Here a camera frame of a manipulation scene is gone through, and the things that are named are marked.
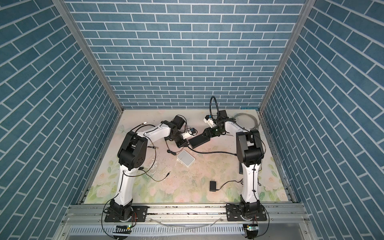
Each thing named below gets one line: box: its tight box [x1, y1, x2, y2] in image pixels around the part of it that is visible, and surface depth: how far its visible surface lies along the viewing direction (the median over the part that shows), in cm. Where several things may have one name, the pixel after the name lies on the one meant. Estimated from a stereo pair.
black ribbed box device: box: [188, 134, 211, 149], surface depth 101 cm
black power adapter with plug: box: [209, 178, 244, 192], surface depth 83 cm
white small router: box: [176, 150, 196, 167], surface depth 94 cm
